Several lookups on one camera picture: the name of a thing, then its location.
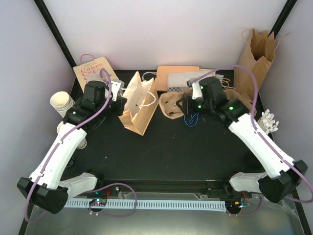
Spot brown pulp cup carrier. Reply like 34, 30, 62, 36
224, 89, 257, 116
158, 92, 189, 119

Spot orange paper bag white handles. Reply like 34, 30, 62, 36
119, 71, 158, 136

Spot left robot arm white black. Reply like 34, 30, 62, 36
17, 79, 127, 214

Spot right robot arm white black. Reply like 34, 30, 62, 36
177, 76, 308, 203

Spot blue checkered paper bag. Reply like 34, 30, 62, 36
167, 71, 204, 96

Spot flat orange paper bag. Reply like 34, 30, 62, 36
141, 65, 200, 92

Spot Cakes printed paper bag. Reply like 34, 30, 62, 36
73, 54, 119, 90

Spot upper stack of paper cups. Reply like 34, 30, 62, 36
50, 91, 74, 117

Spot stack of paper cups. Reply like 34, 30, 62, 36
50, 91, 74, 117
56, 121, 64, 134

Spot lower stack of paper cups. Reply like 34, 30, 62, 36
56, 121, 64, 134

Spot white wrapped straws in cup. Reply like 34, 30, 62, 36
257, 109, 279, 135

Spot tall brown paper bag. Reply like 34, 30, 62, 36
234, 29, 282, 100

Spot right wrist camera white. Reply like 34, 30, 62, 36
187, 78, 202, 100

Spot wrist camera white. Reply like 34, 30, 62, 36
187, 78, 202, 100
111, 79, 124, 101

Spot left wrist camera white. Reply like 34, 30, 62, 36
111, 79, 124, 101

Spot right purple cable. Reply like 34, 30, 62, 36
190, 65, 313, 217

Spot flat kraft bag brown handles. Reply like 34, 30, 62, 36
212, 73, 235, 90

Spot white slotted cable duct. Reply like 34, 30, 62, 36
65, 198, 226, 212

